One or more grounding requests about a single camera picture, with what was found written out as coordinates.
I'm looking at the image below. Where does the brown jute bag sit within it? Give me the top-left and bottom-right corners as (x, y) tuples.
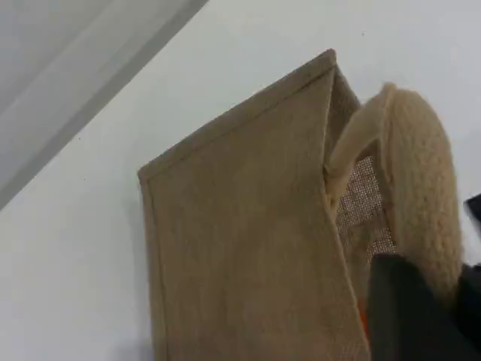
(137, 47), (469, 361)

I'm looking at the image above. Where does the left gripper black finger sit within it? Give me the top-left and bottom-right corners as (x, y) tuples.
(456, 262), (481, 361)
(367, 253), (465, 361)

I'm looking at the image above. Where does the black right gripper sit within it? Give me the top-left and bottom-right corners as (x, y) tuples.
(464, 193), (481, 226)

